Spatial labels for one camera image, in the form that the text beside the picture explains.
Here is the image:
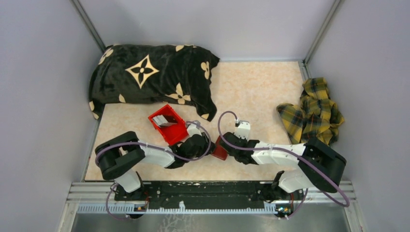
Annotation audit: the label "black floral pillow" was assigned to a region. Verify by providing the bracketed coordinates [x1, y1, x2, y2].
[88, 44, 220, 121]

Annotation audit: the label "yellow plaid cloth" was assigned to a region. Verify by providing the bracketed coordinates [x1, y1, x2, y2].
[276, 77, 345, 145]

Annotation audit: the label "cards in red bin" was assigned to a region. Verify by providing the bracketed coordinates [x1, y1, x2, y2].
[152, 115, 178, 127]

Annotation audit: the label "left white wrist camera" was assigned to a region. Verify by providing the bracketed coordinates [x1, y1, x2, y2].
[187, 120, 202, 137]

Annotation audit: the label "red plastic bin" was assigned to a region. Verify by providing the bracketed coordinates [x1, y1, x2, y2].
[148, 104, 188, 145]

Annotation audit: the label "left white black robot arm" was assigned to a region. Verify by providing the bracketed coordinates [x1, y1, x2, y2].
[95, 131, 216, 200]

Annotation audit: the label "aluminium frame rail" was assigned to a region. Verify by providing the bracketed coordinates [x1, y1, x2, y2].
[69, 181, 357, 215]

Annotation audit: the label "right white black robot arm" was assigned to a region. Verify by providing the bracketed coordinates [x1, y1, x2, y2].
[219, 132, 347, 199]

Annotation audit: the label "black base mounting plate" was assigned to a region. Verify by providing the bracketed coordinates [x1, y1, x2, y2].
[114, 181, 302, 210]

